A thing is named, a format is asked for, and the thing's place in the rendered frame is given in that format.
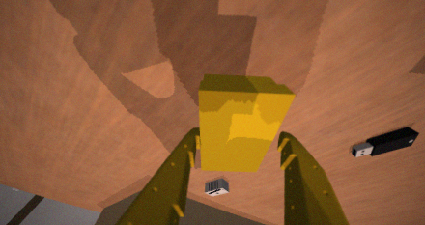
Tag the yellow box lid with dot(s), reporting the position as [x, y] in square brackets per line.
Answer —
[238, 122]

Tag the black usb flash drive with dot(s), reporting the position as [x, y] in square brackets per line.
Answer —
[391, 141]

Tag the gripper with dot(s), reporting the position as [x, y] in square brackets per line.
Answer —
[309, 198]

